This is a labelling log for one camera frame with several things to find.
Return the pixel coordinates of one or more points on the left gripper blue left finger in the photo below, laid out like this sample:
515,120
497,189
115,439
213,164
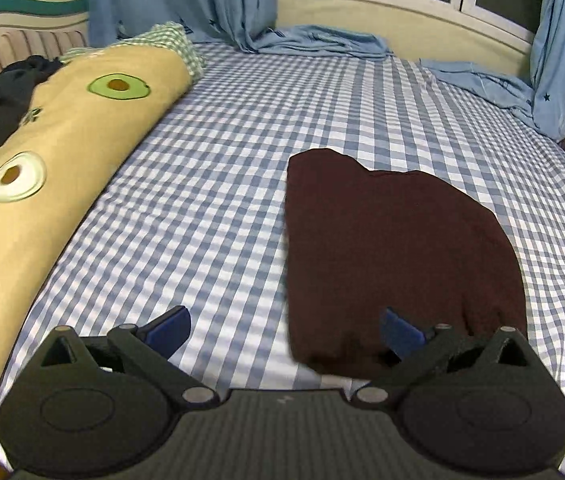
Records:
167,333

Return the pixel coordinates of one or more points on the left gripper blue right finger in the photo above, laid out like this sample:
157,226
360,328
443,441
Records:
399,336

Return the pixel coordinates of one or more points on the dark maroon graphic sweatshirt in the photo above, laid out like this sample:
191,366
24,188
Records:
360,241

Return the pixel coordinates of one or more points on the blue white checked bedsheet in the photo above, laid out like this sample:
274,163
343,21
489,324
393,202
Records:
195,215

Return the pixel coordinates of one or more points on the yellow avocado print pillow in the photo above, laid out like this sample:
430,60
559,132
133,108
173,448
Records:
80,127

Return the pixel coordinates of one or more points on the right blue star curtain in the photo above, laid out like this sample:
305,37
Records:
538,102

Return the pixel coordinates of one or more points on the blue star curtain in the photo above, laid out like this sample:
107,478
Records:
538,102
248,25

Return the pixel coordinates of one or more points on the striped headboard cushion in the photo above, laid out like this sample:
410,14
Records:
18,44

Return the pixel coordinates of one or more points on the left blue star curtain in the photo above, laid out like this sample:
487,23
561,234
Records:
248,25

